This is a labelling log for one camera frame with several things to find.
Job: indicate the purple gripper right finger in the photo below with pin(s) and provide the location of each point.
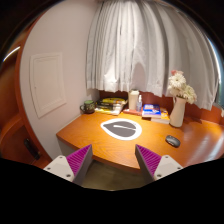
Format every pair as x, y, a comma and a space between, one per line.
154, 166

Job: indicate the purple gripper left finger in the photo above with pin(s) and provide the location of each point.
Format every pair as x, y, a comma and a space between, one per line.
72, 167

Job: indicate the grey computer mouse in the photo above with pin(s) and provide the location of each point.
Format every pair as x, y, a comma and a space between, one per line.
172, 141

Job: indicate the leaf-pattern round mouse pad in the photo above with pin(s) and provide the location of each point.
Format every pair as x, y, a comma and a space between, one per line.
122, 129

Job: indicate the white ceramic vase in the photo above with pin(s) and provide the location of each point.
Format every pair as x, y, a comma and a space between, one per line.
177, 114

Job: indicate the blue and white box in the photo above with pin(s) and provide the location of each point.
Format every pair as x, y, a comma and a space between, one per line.
151, 111

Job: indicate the dark green mug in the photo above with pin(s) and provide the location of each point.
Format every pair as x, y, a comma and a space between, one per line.
88, 107

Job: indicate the small clear spray bottle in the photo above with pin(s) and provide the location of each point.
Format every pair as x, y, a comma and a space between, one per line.
139, 103

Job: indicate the stack of books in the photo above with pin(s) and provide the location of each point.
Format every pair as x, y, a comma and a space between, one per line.
111, 106

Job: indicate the white plastic jar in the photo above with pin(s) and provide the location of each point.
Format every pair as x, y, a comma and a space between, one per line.
132, 99

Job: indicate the white curtain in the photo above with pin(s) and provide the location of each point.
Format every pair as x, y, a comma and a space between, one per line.
138, 43

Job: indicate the wooden door with handle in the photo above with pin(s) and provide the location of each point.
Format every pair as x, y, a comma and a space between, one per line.
17, 139

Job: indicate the white wall access panel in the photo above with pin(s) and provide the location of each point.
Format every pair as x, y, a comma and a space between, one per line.
46, 82

